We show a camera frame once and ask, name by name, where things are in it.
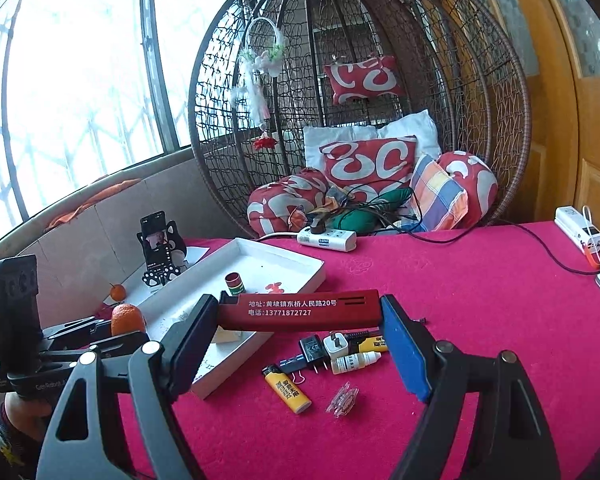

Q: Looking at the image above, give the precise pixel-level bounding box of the orange mandarin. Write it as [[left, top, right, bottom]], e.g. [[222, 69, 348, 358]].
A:
[[110, 304, 146, 336]]

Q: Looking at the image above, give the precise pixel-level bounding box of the white USB charger plug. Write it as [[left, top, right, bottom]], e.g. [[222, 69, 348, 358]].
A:
[[323, 332, 349, 361]]

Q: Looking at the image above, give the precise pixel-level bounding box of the white dropper bottle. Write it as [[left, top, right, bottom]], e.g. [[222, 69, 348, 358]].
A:
[[330, 351, 381, 375]]

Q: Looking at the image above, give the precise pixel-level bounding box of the red rectangular box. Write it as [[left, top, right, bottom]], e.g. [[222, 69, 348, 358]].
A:
[[218, 290, 382, 333]]

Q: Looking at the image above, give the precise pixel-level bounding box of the plaid sleeve forearm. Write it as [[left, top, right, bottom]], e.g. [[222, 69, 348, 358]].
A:
[[0, 403, 42, 479]]

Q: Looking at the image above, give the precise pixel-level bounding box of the left hand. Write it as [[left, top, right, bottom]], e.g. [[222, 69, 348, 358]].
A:
[[4, 392, 53, 442]]

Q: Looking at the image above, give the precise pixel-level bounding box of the small mandarin on paper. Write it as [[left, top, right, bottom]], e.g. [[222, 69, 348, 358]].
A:
[[109, 284, 126, 302]]

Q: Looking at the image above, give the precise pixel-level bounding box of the dark red small jar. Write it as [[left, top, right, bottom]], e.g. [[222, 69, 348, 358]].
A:
[[225, 272, 246, 296]]

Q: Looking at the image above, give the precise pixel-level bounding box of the orange cloth on sill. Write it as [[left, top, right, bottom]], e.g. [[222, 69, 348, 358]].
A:
[[45, 178, 140, 232]]

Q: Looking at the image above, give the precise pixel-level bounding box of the smartphone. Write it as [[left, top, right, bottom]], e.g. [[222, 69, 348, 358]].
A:
[[137, 210, 171, 271]]

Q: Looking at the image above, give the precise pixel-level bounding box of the blue binder clip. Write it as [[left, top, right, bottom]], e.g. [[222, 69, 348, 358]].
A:
[[277, 354, 308, 385]]

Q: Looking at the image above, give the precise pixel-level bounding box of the cat shaped phone stand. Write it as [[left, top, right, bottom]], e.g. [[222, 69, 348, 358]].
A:
[[136, 211, 187, 287]]

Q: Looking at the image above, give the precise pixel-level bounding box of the yellow lighter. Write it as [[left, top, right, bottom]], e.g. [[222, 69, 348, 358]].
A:
[[356, 335, 388, 353], [261, 364, 312, 415]]

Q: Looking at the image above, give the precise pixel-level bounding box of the white cardboard tray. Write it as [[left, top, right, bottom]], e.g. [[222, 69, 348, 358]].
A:
[[140, 238, 326, 399]]

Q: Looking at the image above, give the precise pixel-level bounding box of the black power adapter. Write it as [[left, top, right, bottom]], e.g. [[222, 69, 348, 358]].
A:
[[299, 335, 329, 373]]

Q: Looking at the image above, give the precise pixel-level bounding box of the black red pen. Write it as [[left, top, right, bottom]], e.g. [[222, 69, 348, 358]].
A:
[[343, 318, 428, 340]]

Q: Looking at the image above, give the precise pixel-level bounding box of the clear plastic clip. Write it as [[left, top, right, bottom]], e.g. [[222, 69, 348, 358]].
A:
[[326, 382, 358, 418]]

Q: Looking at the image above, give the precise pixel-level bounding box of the red white seat cushion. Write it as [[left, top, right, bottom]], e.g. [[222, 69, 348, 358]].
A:
[[247, 151, 498, 236]]

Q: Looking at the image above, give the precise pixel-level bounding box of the white power strip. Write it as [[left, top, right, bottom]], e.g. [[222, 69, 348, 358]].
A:
[[296, 228, 358, 252], [554, 205, 600, 255]]

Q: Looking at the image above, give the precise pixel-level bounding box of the plaid checkered cushion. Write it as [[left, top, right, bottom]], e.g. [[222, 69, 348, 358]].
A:
[[407, 154, 468, 233]]

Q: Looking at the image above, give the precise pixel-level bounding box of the green pouch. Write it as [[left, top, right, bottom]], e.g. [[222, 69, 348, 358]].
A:
[[327, 186, 413, 235]]

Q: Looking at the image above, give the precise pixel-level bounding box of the red white square cushion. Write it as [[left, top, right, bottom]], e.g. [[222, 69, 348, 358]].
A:
[[320, 136, 417, 202]]

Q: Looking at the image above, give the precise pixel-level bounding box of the wooden glass door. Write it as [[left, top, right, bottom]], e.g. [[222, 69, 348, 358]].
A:
[[479, 0, 600, 228]]

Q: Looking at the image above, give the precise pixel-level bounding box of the white feather dreamcatcher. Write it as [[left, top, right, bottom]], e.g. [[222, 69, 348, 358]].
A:
[[230, 16, 286, 151]]

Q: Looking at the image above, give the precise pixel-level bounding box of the wicker hanging egg chair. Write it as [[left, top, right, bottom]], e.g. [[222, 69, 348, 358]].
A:
[[188, 0, 531, 233]]

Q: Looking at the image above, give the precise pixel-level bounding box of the red white headrest pillow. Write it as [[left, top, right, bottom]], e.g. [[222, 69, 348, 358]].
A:
[[324, 55, 405, 104]]

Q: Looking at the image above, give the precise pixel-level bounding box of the left tracking camera module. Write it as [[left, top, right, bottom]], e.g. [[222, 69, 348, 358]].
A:
[[0, 255, 43, 374]]

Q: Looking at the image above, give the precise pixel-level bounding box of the black cable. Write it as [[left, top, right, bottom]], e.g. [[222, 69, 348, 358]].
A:
[[299, 176, 600, 276]]

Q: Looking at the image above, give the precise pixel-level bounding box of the window frame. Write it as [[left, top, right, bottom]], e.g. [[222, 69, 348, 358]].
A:
[[0, 0, 224, 239]]

